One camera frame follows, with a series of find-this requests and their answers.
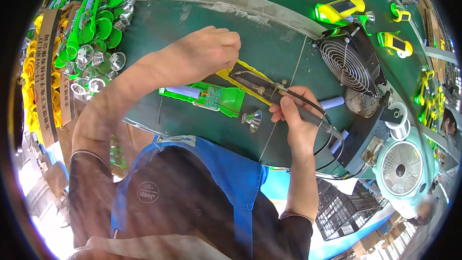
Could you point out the person's left hand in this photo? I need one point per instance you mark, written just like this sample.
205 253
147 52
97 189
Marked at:
202 52

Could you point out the heap of green shells and reflectors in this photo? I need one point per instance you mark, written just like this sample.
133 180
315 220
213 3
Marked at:
94 36

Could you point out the small yellow torch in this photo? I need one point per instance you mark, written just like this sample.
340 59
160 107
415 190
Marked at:
401 13

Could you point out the heap of yellow green torches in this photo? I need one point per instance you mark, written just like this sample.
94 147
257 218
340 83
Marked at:
431 97

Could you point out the brown cardboard cartons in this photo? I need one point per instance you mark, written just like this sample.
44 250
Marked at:
431 25

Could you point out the person's right hand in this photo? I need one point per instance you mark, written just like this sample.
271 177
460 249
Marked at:
303 130

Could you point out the black fume extractor fan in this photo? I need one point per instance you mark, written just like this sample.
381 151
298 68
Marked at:
348 63

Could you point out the large yellow solar torch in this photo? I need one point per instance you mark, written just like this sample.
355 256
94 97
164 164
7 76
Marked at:
341 8

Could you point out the yellow torch with white lens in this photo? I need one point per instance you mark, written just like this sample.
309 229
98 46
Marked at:
396 43

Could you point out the silver reflector cup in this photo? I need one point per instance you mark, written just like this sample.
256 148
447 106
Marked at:
252 120

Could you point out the carton of yellow parts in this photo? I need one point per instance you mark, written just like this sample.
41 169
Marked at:
43 76

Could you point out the black soldering station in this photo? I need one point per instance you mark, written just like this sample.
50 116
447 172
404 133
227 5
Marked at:
364 141

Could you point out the teal desk fan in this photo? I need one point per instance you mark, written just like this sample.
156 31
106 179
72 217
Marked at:
402 169

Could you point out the lilac battery cell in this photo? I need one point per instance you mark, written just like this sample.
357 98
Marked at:
339 141
332 102
183 92

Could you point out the yellow soldering iron rest tray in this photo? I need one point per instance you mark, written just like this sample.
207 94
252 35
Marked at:
249 77

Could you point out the person's body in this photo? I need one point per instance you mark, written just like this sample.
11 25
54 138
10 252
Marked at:
187 202

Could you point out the brown round cleaning sponge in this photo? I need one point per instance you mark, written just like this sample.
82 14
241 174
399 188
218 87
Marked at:
361 103

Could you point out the black plastic crate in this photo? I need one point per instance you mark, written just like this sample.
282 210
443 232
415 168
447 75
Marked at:
343 209

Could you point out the person's left fingers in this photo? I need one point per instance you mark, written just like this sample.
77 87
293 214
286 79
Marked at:
225 43

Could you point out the green torch shell with circuit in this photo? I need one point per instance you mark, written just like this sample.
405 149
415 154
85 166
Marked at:
223 99

